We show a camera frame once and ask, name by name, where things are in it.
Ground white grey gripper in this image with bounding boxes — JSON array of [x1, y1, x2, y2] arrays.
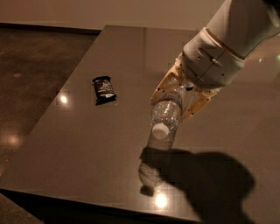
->
[[150, 28, 245, 123]]

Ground clear plastic water bottle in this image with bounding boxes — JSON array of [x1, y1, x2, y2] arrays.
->
[[147, 84, 186, 151]]

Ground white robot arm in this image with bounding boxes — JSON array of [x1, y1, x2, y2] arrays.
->
[[151, 0, 280, 121]]

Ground black snack bar wrapper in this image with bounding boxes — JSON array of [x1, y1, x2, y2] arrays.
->
[[92, 76, 116, 105]]

